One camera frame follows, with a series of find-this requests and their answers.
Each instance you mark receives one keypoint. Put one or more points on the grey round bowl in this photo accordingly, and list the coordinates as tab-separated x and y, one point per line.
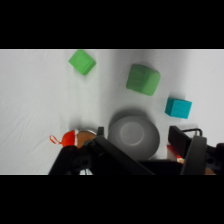
133	135

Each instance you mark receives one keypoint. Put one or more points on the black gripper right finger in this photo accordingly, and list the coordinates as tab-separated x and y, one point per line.
193	156

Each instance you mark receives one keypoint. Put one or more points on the red and white object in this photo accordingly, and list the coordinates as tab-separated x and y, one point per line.
173	154

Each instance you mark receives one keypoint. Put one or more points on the large rounded green foam cube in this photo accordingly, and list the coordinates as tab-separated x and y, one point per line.
143	79

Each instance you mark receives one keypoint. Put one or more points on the small green foam cube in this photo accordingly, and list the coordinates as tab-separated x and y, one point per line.
82	61

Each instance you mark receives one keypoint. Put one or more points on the red toy with loop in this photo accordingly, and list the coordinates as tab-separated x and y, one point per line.
68	138

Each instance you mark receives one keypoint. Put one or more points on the brown round object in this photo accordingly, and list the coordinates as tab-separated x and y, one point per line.
86	136

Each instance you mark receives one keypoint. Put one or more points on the blue foam cube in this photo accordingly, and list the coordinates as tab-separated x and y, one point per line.
178	107

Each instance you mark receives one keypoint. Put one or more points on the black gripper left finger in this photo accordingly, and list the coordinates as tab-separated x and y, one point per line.
110	156

